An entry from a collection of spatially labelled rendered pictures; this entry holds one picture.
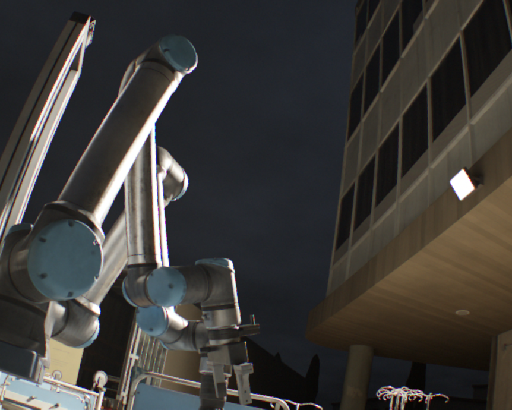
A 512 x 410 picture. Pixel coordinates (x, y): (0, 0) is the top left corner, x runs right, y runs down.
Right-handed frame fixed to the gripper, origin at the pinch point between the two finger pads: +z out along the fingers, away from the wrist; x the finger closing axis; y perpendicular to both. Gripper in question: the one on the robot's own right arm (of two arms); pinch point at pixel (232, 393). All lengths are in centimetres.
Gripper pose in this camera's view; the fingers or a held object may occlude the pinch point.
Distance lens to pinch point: 133.7
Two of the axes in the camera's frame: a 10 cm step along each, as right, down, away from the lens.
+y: -8.7, 0.5, -5.0
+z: 1.3, 9.8, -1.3
